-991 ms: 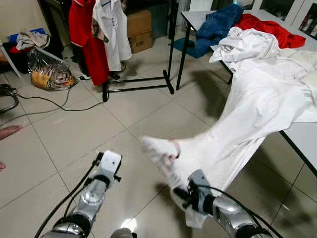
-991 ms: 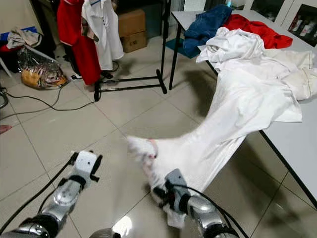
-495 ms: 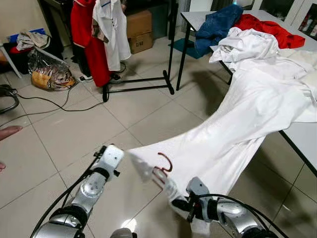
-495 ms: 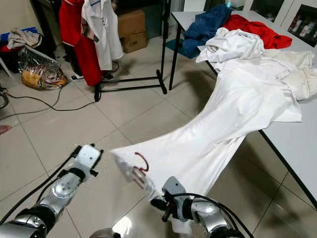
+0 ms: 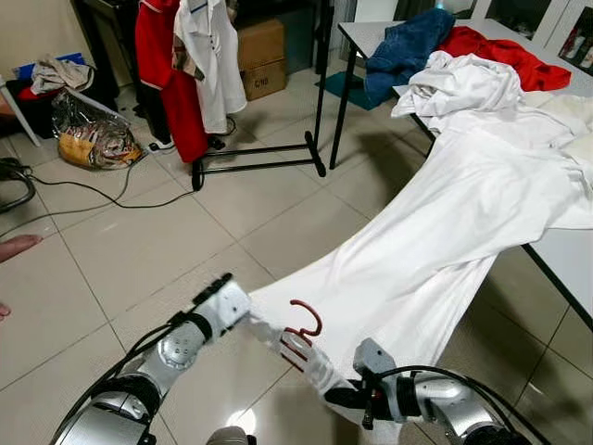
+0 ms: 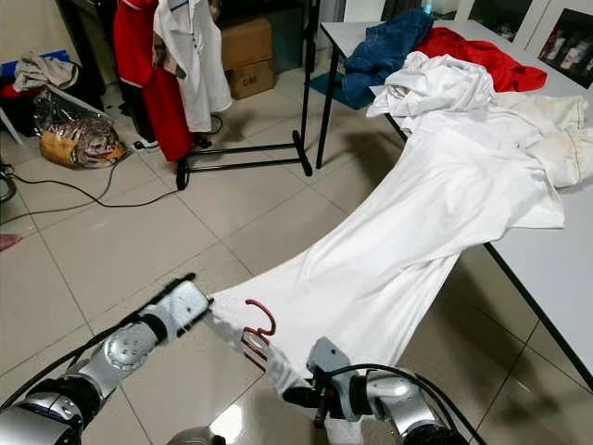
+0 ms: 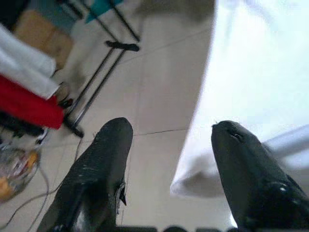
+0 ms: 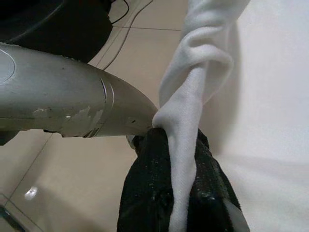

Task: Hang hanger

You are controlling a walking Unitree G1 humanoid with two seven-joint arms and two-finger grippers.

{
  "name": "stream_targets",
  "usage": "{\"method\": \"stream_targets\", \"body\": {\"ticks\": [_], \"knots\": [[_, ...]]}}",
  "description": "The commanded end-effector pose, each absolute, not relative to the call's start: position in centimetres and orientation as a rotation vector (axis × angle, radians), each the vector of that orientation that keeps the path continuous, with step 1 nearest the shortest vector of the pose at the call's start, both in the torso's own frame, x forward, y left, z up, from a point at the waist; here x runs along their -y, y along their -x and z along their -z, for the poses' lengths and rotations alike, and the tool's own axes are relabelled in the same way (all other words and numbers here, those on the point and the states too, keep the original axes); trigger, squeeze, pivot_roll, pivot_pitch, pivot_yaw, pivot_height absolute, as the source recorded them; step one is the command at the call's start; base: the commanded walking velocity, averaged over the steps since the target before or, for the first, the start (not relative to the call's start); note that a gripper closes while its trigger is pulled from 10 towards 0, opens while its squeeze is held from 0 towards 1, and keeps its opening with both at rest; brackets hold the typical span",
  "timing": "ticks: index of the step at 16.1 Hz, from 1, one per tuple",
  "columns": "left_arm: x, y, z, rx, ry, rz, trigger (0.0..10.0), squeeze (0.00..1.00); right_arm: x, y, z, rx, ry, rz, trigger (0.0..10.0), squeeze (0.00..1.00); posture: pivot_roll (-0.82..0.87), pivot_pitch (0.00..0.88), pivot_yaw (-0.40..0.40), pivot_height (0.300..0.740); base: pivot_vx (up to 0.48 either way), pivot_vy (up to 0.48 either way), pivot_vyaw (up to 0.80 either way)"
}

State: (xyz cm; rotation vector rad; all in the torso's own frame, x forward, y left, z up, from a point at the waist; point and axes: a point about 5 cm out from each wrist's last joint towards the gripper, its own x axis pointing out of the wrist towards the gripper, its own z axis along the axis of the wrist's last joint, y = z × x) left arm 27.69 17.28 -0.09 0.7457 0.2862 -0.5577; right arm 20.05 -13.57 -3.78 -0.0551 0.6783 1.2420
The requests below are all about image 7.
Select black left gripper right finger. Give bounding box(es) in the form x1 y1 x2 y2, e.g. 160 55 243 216
211 120 309 229

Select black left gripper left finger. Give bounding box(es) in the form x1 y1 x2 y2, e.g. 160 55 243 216
36 117 134 232

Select large white shirt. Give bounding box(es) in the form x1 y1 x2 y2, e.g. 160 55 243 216
170 0 309 229

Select clear bag with snacks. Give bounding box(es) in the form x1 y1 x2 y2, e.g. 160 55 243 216
0 142 41 203

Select red polo shirt striped collar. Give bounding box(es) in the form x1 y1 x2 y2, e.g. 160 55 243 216
0 74 65 130

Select chrome and black clothes rack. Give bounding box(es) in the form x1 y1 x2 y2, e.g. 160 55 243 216
65 0 140 137

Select narrow white garment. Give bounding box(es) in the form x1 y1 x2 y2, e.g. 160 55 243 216
0 24 58 100

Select brown cardboard box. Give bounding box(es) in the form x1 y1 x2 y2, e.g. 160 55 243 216
14 9 74 70

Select teal rug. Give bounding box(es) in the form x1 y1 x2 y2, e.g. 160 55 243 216
85 0 115 24

